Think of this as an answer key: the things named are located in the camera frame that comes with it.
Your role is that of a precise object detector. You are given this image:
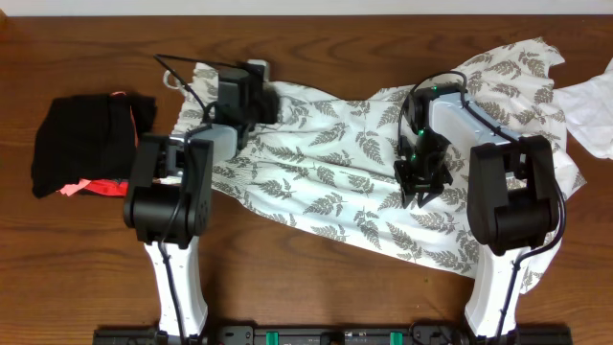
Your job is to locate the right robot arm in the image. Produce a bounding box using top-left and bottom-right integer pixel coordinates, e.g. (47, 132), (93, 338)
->
(394, 83), (572, 344)

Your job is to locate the plain white cloth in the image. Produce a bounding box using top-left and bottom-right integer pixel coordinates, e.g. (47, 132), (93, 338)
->
(554, 61), (612, 159)

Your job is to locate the white fern print garment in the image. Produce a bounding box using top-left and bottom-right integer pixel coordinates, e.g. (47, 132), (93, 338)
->
(161, 36), (588, 296)

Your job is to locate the folded black and coral garment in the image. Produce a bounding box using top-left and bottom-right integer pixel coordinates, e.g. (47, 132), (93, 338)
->
(31, 92), (157, 198)

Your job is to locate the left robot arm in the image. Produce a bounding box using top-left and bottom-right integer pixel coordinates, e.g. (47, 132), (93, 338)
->
(94, 59), (280, 344)

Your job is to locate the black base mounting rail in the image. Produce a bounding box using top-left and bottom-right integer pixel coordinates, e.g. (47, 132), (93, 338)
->
(92, 321), (575, 345)

